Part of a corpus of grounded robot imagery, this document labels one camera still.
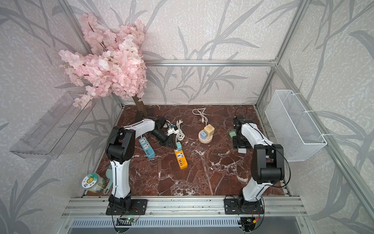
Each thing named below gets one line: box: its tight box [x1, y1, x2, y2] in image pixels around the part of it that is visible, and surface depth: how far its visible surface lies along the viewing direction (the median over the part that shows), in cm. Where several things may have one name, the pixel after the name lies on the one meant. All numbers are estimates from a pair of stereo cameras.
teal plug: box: [176, 141, 183, 151], surface depth 91 cm
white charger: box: [237, 148, 247, 154], surface depth 89 cm
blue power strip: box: [138, 136, 156, 159], surface depth 93 cm
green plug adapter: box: [228, 130, 237, 138], surface depth 104 cm
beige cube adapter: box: [203, 123, 215, 137], surface depth 98 cm
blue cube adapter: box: [200, 131, 207, 140], surface depth 98 cm
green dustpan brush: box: [103, 168, 113, 195], surface depth 84 cm
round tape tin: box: [81, 172, 107, 194], surface depth 77 cm
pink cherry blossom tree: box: [57, 12, 149, 118], surface depth 73 cm
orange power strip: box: [173, 149, 189, 170], surface depth 90 cm
